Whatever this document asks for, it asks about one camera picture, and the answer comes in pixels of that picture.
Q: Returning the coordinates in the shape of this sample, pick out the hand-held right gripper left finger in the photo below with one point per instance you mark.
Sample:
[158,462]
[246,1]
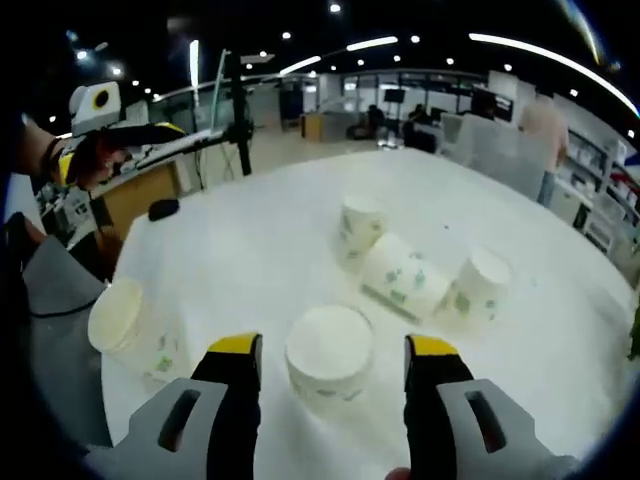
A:
[150,440]

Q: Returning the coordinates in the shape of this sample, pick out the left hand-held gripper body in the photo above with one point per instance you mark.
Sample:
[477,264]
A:
[90,112]

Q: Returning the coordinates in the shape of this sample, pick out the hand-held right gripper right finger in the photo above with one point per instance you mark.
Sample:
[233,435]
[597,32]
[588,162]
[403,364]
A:
[510,440]

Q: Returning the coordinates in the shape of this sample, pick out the white paper cup green print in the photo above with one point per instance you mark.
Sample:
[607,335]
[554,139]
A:
[475,290]
[360,230]
[400,280]
[120,320]
[327,350]

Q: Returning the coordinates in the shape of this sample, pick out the person's right hand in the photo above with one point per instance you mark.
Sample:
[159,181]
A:
[400,474]

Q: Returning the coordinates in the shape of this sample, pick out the brown wooden cabinet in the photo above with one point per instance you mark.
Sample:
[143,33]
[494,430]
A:
[135,200]

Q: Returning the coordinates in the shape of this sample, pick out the small black device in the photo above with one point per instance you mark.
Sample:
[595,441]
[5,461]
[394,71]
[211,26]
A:
[163,210]

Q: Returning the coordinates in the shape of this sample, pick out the white ceiling light strip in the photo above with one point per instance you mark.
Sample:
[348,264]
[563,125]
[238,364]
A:
[194,65]

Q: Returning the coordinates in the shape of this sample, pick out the black tripod stand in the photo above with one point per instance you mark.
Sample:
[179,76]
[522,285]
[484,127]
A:
[241,127]

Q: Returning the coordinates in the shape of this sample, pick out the person's dark clothing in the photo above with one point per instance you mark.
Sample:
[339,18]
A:
[15,260]

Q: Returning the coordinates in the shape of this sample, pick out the grey office chair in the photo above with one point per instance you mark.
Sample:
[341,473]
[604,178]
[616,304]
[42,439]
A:
[60,360]

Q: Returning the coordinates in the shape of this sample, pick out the white table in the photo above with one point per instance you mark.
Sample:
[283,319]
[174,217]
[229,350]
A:
[250,260]

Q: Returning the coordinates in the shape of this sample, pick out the small wooden cabinet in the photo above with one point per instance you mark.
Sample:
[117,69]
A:
[312,126]

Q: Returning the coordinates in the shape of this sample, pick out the green potted plant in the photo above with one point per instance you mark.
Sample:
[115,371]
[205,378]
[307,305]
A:
[635,335]

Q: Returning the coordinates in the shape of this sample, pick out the black monitor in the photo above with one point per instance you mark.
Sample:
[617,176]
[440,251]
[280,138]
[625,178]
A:
[394,96]

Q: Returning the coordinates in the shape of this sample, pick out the white shelf unit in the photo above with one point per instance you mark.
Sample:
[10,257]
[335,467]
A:
[590,200]

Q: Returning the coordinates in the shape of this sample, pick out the grey chair back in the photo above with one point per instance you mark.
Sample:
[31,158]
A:
[500,155]

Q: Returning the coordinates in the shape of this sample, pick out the curved ceiling light strip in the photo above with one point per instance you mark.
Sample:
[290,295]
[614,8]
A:
[490,39]

